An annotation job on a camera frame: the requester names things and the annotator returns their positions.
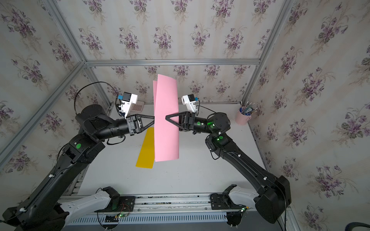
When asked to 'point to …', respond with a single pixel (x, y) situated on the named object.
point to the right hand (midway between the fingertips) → (170, 123)
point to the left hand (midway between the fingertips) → (158, 121)
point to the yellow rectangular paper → (146, 157)
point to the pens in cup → (247, 109)
